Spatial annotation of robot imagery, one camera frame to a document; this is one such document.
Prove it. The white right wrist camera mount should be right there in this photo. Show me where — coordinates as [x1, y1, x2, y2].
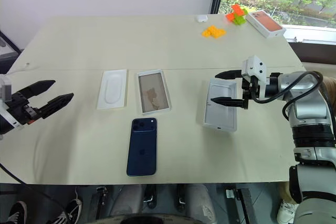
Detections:
[241, 55, 269, 86]

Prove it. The grey rounded leg shell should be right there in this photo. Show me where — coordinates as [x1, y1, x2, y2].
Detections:
[111, 184, 145, 217]
[183, 184, 215, 221]

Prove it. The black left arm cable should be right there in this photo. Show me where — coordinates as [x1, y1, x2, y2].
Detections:
[0, 161, 35, 190]

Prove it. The black sneaker with white laces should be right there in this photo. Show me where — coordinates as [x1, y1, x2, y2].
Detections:
[48, 198, 83, 224]

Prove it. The yellow toy brick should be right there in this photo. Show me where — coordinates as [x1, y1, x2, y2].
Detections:
[201, 25, 227, 40]

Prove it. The white moulded insert tray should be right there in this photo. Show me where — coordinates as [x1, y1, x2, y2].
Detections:
[96, 69, 129, 110]

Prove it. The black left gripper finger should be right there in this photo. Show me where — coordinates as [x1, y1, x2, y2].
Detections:
[36, 92, 75, 120]
[16, 79, 57, 101]

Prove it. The green toy brick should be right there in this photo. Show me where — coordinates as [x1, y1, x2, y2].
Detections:
[233, 8, 248, 26]

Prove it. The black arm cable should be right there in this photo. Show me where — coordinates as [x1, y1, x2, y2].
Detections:
[250, 71, 324, 104]
[0, 161, 35, 190]

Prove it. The white phone box lid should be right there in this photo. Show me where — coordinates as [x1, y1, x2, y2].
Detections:
[202, 78, 238, 133]

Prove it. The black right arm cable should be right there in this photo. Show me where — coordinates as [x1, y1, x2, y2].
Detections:
[250, 71, 324, 104]

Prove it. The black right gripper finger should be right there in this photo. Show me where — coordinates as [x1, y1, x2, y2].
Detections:
[210, 97, 244, 108]
[215, 69, 244, 80]

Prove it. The black sneaker with white sole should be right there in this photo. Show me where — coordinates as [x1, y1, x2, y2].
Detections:
[6, 200, 28, 224]

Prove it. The white window sill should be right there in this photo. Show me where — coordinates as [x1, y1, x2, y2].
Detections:
[284, 24, 336, 44]

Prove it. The white phone box base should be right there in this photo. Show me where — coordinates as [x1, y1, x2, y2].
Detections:
[134, 69, 173, 115]

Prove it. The white box with orange phone print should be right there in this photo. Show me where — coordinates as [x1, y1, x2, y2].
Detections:
[245, 10, 287, 39]

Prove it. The dark blue smartphone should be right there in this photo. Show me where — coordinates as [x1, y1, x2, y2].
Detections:
[126, 117, 159, 177]

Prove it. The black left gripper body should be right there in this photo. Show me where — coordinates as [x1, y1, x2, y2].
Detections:
[4, 92, 44, 126]

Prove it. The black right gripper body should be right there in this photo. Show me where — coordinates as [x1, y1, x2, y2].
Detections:
[240, 76, 261, 111]

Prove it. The black metal stand frame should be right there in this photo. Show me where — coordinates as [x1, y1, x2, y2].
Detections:
[225, 187, 261, 224]

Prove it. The black upright bracket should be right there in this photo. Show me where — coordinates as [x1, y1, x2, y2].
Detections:
[90, 186, 109, 219]
[142, 184, 158, 210]
[175, 184, 188, 213]

